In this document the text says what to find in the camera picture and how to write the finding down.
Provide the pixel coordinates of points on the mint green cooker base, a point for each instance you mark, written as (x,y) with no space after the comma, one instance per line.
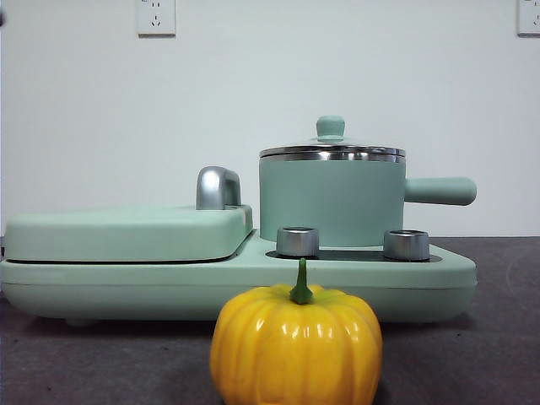
(169,291)

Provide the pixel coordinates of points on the mint green griddle cover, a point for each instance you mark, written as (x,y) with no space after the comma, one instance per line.
(126,236)

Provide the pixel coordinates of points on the black control panel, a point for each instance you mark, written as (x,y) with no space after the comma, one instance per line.
(350,254)

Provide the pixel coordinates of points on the silver control knob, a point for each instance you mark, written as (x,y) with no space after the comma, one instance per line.
(406,245)
(297,242)

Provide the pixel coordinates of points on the yellow pumpkin with green stem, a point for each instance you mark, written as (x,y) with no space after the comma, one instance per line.
(295,346)

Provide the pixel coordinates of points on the glass lid with green knob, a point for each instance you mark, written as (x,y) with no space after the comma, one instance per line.
(330,126)

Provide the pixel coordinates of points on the white wall socket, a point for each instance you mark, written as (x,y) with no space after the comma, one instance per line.
(156,19)
(529,19)

